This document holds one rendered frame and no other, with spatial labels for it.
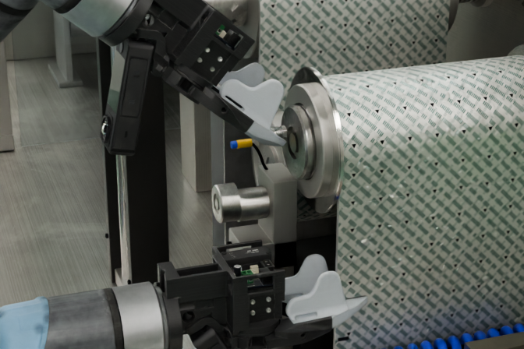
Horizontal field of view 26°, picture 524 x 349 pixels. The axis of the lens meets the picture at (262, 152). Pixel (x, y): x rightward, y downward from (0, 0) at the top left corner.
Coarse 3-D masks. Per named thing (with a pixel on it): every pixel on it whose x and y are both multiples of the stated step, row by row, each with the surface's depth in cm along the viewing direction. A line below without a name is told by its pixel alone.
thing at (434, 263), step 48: (432, 192) 113; (480, 192) 115; (336, 240) 112; (384, 240) 113; (432, 240) 115; (480, 240) 117; (384, 288) 115; (432, 288) 117; (480, 288) 119; (336, 336) 115; (384, 336) 118; (432, 336) 120
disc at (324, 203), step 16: (304, 80) 114; (320, 80) 109; (320, 96) 110; (336, 112) 107; (336, 128) 107; (336, 144) 107; (336, 160) 108; (336, 176) 108; (336, 192) 109; (320, 208) 113
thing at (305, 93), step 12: (300, 84) 112; (288, 96) 116; (300, 96) 112; (312, 96) 110; (312, 108) 110; (324, 108) 109; (312, 120) 110; (324, 120) 108; (324, 132) 108; (324, 144) 108; (324, 156) 108; (324, 168) 109; (300, 180) 115; (312, 180) 112; (324, 180) 110; (312, 192) 112; (324, 192) 112
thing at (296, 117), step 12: (288, 108) 113; (300, 108) 111; (288, 120) 114; (300, 120) 110; (288, 132) 114; (300, 132) 111; (312, 132) 110; (288, 144) 115; (300, 144) 111; (312, 144) 110; (288, 156) 115; (300, 156) 111; (312, 156) 110; (288, 168) 115; (300, 168) 112; (312, 168) 111
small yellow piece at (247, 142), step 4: (236, 140) 118; (240, 140) 118; (244, 140) 118; (248, 140) 118; (232, 144) 117; (236, 144) 117; (240, 144) 118; (244, 144) 118; (248, 144) 118; (252, 144) 118; (232, 148) 118; (256, 148) 118; (260, 156) 118; (260, 160) 118; (264, 164) 118; (264, 168) 118
